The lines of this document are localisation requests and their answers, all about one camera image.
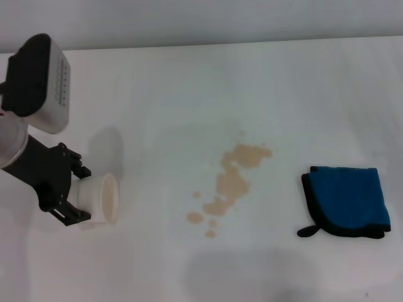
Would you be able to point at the brown water stain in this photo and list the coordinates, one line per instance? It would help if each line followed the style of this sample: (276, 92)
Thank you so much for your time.
(233, 185)

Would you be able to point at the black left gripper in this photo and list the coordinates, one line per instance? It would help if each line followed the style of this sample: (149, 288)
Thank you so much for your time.
(41, 170)

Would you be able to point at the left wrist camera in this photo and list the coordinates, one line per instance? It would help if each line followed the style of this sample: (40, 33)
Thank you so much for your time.
(34, 81)

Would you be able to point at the blue rag with black edge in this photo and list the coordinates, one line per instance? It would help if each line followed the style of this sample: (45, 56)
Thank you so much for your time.
(346, 201)

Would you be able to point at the white paper cup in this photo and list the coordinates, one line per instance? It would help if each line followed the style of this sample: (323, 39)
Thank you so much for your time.
(100, 201)

